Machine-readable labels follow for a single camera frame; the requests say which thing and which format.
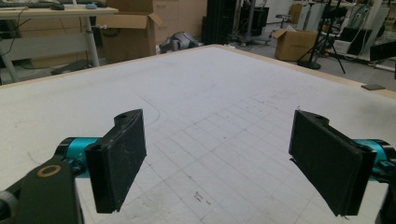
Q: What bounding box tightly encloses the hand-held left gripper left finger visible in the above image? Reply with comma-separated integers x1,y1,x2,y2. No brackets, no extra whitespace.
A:
66,108,148,215

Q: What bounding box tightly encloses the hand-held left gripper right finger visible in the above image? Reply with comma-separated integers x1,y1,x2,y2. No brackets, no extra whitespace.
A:
289,109,391,217

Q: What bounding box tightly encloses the white grid mat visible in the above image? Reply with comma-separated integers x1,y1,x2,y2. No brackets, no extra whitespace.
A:
0,46,396,224

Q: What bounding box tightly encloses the open cardboard box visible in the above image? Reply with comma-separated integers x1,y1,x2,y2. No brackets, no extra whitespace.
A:
95,12,165,64

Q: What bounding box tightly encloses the small cardboard box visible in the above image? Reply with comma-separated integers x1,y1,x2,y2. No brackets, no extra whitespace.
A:
271,27,319,63

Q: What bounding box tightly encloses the black flat panel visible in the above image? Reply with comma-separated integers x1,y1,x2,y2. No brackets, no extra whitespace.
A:
369,40,396,63

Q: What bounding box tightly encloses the black tripod stand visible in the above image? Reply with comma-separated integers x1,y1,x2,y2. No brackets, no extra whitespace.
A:
296,0,347,75

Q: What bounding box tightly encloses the grey rounded device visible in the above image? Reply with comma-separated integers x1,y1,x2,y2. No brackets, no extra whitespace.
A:
159,31,204,54

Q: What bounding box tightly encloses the large cardboard box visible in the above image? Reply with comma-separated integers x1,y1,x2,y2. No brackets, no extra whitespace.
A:
106,0,208,43

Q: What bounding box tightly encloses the black keyboard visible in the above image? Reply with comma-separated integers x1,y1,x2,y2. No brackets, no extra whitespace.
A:
0,1,52,9

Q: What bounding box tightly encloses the grey metal bracket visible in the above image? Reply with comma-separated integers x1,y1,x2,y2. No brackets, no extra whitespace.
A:
361,83,387,91

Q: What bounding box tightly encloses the grey metal pedestal stand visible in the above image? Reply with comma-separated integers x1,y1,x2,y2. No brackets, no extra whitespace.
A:
239,0,272,45

